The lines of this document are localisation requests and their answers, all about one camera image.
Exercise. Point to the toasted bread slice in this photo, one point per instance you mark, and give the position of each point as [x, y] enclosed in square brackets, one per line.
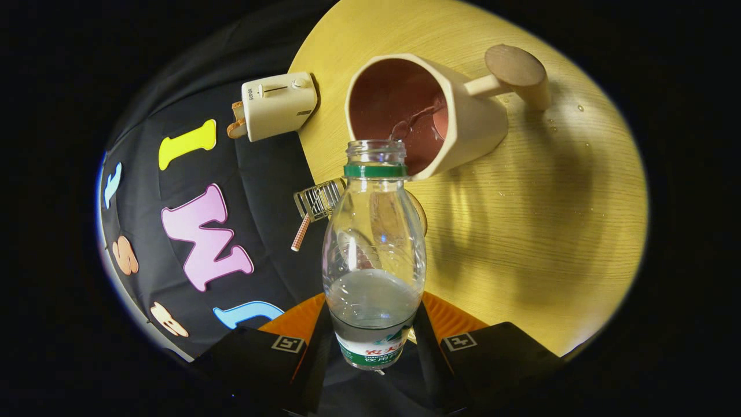
[237, 111]
[237, 129]

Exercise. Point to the clear plastic juice bottle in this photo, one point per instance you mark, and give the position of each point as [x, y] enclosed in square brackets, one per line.
[373, 301]

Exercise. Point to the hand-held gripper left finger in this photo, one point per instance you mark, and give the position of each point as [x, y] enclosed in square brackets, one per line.
[310, 370]

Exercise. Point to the white toaster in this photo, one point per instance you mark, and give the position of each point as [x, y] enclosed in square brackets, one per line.
[281, 107]

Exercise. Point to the black backdrop cloth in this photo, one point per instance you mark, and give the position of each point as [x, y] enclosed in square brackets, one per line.
[272, 191]

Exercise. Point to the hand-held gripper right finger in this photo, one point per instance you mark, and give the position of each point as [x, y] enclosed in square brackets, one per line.
[431, 370]

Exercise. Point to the wooden table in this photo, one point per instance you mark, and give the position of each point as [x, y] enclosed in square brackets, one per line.
[521, 231]

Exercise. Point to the striped paper straw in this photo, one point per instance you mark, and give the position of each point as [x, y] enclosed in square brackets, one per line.
[300, 233]

